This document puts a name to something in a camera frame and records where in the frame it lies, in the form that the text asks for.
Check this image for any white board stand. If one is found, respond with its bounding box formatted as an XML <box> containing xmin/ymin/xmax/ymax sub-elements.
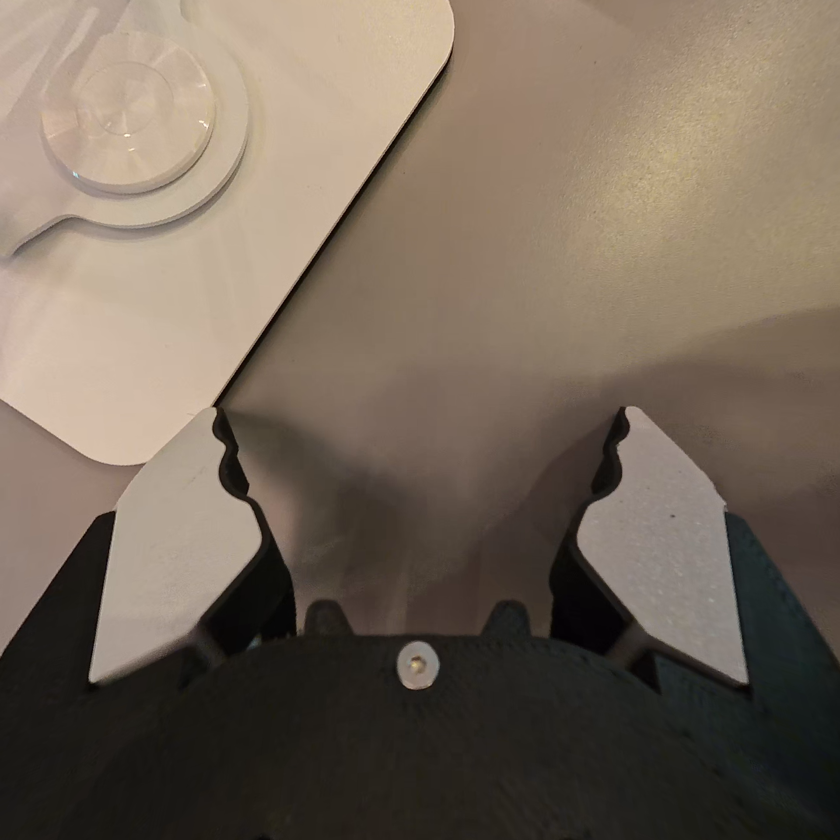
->
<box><xmin>0</xmin><ymin>0</ymin><xmax>457</xmax><ymax>467</ymax></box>

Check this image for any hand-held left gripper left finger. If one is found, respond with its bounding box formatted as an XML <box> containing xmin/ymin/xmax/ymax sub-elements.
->
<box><xmin>87</xmin><ymin>405</ymin><xmax>296</xmax><ymax>688</ymax></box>

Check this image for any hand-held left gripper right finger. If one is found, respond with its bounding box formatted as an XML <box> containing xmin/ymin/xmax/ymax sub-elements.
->
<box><xmin>548</xmin><ymin>405</ymin><xmax>751</xmax><ymax>689</ymax></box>

